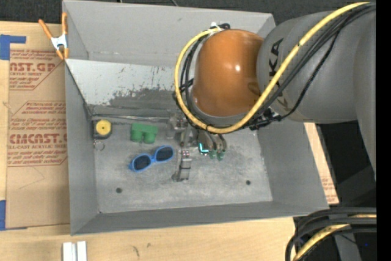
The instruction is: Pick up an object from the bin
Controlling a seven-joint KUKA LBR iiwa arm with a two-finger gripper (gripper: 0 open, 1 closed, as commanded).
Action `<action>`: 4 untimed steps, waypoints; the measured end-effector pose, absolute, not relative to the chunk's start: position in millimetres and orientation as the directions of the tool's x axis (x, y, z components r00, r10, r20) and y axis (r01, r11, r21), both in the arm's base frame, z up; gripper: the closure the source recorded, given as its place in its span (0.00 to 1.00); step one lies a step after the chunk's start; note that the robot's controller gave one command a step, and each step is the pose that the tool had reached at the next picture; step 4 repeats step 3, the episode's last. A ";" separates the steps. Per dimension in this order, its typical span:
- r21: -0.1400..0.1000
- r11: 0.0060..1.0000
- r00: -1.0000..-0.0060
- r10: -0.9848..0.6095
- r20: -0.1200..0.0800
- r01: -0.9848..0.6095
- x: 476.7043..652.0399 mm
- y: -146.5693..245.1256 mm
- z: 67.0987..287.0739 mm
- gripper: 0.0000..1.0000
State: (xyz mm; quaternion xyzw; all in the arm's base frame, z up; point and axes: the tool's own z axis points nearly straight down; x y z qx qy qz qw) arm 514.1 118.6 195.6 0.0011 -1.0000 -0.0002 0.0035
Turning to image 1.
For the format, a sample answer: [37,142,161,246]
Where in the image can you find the grey metal bin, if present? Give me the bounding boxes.
[62,0,331,237]

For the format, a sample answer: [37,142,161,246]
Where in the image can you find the yellow and black tape measure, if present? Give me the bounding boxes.
[92,119,112,151]

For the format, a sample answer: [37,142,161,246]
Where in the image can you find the green toy binoculars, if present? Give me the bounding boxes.
[130,122,159,145]

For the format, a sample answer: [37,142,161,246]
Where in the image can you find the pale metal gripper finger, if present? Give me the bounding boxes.
[167,115,188,140]
[171,149,193,183]

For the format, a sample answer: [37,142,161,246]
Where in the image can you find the blue sunglasses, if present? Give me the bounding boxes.
[128,145,175,173]

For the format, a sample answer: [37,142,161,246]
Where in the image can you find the black cylinder on white bracket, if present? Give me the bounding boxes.
[210,21,231,31]

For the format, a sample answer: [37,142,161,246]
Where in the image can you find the brown cardboard board, red print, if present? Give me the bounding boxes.
[0,20,340,230]

